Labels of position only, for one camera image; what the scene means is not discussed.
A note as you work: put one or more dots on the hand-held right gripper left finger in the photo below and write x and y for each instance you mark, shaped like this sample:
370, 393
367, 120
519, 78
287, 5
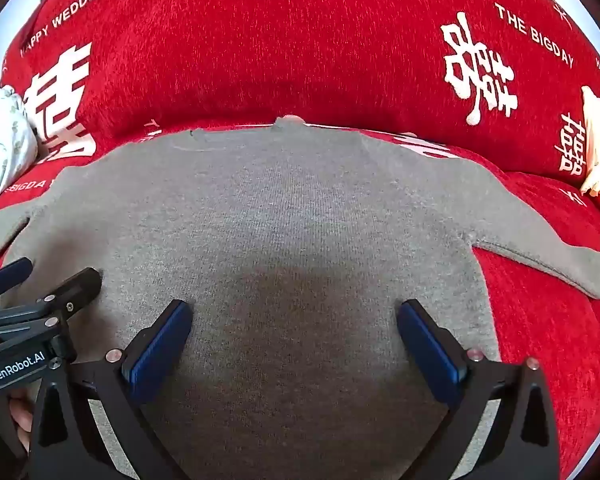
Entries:
161, 350

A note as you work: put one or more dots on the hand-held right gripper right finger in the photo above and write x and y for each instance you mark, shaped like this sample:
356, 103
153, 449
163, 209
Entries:
426, 350

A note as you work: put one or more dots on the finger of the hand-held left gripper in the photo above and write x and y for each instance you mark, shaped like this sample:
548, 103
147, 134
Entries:
77, 290
5, 277

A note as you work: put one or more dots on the grey knit sweater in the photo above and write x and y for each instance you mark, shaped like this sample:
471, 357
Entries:
280, 235

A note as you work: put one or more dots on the person's left hand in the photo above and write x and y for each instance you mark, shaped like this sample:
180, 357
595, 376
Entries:
21, 420

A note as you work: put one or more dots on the white floral cloth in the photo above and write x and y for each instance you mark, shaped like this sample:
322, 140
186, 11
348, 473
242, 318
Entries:
5, 145

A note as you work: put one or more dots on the red printed blanket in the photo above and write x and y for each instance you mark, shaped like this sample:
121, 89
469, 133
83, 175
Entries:
280, 35

